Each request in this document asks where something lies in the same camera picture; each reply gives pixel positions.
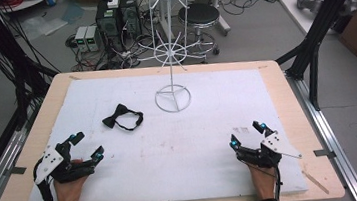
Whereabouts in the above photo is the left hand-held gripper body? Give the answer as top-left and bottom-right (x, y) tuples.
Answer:
(29, 139), (96, 187)

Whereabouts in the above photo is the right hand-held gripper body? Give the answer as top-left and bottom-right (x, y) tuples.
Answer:
(233, 128), (304, 173)

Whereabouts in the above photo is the person's left hand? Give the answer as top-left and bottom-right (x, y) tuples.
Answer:
(52, 174), (91, 201)

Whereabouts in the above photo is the person's right hand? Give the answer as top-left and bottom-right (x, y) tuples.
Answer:
(247, 162), (280, 201)

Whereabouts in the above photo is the grey tape strip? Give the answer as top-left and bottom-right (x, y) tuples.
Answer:
(9, 165), (28, 176)
(312, 146), (337, 162)

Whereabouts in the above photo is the black bow tie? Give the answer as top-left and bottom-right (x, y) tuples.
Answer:
(100, 100), (146, 135)

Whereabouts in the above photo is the thin wooden stick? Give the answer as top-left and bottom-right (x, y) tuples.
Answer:
(302, 167), (331, 198)

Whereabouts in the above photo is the white foam mat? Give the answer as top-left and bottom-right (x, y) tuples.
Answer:
(11, 55), (310, 201)

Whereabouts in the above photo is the grey bench power supply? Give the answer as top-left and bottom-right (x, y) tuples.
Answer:
(72, 25), (91, 54)
(84, 24), (103, 53)

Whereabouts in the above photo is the black computer tower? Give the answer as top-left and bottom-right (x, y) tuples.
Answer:
(118, 0), (144, 40)
(93, 0), (125, 41)

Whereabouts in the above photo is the black round stool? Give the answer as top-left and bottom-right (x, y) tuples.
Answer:
(176, 0), (228, 67)

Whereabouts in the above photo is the white stand pole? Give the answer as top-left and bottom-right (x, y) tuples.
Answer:
(210, 0), (233, 38)

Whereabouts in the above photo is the round white table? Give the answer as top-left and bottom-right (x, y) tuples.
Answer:
(0, 0), (56, 15)

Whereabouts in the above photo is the small white box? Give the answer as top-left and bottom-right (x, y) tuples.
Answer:
(106, 0), (122, 10)

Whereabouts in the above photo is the black sleeved gripper cable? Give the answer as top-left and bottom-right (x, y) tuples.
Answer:
(31, 160), (58, 201)

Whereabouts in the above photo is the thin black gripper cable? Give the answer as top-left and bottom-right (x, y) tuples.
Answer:
(239, 156), (286, 201)

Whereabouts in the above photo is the aluminium rail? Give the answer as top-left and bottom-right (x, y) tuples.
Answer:
(284, 64), (357, 201)
(0, 106), (49, 201)

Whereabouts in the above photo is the tangle of cables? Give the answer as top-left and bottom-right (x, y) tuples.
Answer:
(64, 26), (157, 76)

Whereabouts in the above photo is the white wire display rack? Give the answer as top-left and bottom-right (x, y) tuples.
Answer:
(123, 0), (221, 118)

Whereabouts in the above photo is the black metal frame stand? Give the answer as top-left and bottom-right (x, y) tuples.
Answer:
(269, 0), (357, 116)
(0, 0), (65, 133)

